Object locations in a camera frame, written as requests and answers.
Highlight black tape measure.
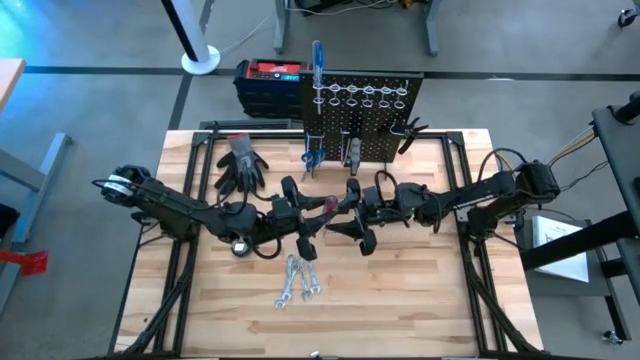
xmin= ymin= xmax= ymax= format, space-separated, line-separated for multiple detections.
xmin=230 ymin=238 xmax=254 ymax=260

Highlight grey desk leg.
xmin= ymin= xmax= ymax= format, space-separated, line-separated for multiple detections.
xmin=424 ymin=0 xmax=442 ymax=57
xmin=272 ymin=0 xmax=292 ymax=55

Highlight black perforated pegboard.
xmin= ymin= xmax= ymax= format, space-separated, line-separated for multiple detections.
xmin=298 ymin=70 xmax=425 ymax=182

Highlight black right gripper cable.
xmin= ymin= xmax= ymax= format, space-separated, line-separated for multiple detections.
xmin=374 ymin=169 xmax=401 ymax=194

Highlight red handled screwdriver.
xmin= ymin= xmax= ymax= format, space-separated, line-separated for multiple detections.
xmin=319 ymin=194 xmax=341 ymax=237

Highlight white booklet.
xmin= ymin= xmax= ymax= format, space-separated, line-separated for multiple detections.
xmin=531 ymin=214 xmax=591 ymax=284

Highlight red and black toolbox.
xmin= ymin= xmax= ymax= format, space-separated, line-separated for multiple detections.
xmin=232 ymin=57 xmax=312 ymax=120

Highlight black work glove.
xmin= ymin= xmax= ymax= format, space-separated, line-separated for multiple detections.
xmin=215 ymin=151 xmax=242 ymax=195

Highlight grey glove with red cuff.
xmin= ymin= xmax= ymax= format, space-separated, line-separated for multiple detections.
xmin=227 ymin=132 xmax=270 ymax=195

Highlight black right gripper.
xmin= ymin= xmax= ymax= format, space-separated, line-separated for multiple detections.
xmin=325 ymin=178 xmax=404 ymax=257

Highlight grey desk frame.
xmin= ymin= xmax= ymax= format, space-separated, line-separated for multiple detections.
xmin=0 ymin=131 xmax=72 ymax=314

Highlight black aluminium table frame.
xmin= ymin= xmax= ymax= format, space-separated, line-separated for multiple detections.
xmin=107 ymin=118 xmax=544 ymax=360

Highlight white wire ring rack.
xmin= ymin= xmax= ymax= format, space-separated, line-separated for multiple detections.
xmin=312 ymin=82 xmax=410 ymax=110

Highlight black pliers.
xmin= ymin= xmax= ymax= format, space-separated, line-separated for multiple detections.
xmin=389 ymin=116 xmax=431 ymax=156

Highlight loose wire bundle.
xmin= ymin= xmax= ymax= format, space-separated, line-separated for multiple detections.
xmin=544 ymin=123 xmax=610 ymax=194

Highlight blue handled scissors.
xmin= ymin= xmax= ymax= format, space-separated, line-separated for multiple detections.
xmin=299 ymin=146 xmax=327 ymax=184

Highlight black side cart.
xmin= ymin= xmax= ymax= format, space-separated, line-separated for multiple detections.
xmin=514 ymin=89 xmax=640 ymax=346

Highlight wooden desk top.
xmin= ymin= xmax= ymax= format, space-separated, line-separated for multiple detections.
xmin=0 ymin=57 xmax=27 ymax=114

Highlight red object on floor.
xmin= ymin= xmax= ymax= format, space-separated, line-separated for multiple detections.
xmin=0 ymin=248 xmax=50 ymax=278

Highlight long silver combination wrench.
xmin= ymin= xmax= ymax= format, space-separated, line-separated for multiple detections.
xmin=273 ymin=253 xmax=297 ymax=310

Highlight white pole with round base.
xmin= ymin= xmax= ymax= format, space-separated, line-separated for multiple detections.
xmin=159 ymin=0 xmax=222 ymax=76

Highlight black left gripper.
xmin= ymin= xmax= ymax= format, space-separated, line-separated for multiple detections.
xmin=259 ymin=175 xmax=337 ymax=263

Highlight silver double prong hook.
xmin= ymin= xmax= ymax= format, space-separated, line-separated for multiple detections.
xmin=304 ymin=132 xmax=325 ymax=166
xmin=339 ymin=128 xmax=359 ymax=164

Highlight blue handled screwdriver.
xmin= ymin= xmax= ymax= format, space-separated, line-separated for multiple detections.
xmin=310 ymin=39 xmax=325 ymax=116

